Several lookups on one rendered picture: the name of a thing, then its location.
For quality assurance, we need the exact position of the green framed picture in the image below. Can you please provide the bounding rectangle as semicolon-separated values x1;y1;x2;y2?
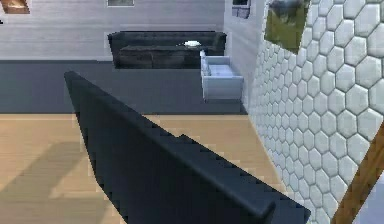
264;0;311;55

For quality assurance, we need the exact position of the brown framed picture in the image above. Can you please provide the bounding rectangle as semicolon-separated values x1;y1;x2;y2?
1;0;31;15

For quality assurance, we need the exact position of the grey framed picture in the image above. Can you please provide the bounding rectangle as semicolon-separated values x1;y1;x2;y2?
106;0;136;8

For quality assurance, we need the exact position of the dark framed picture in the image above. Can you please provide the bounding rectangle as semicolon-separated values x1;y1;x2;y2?
231;0;252;20

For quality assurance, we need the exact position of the brown wooden door frame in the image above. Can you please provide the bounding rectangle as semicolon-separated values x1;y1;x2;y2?
329;123;384;224

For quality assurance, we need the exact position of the pale blue armchair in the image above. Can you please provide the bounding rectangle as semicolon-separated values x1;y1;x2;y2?
199;49;245;101

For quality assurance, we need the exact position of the dark grey sofa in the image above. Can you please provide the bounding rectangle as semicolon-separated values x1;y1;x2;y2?
107;30;228;70

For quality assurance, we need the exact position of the black television set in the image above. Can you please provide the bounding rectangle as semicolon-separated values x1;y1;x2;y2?
63;70;312;224

